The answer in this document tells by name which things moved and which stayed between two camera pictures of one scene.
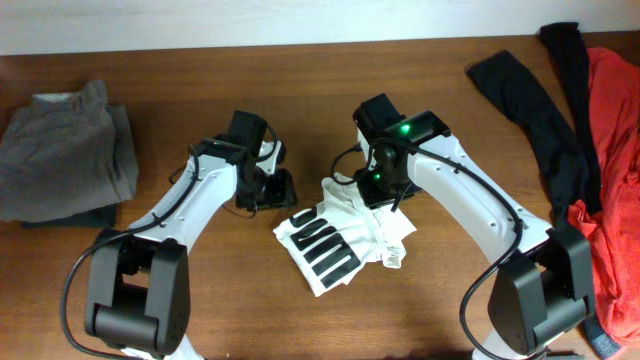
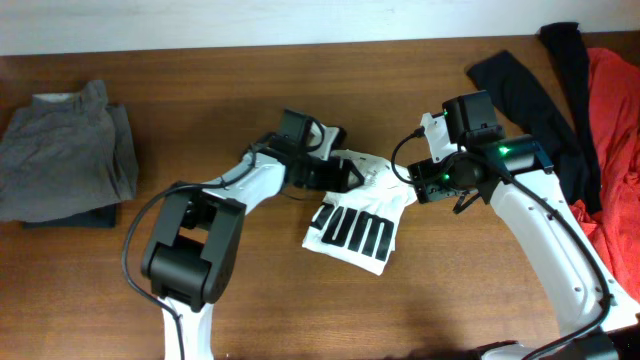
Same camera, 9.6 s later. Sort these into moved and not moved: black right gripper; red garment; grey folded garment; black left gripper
Moved: black left gripper; black right gripper
Not moved: red garment; grey folded garment
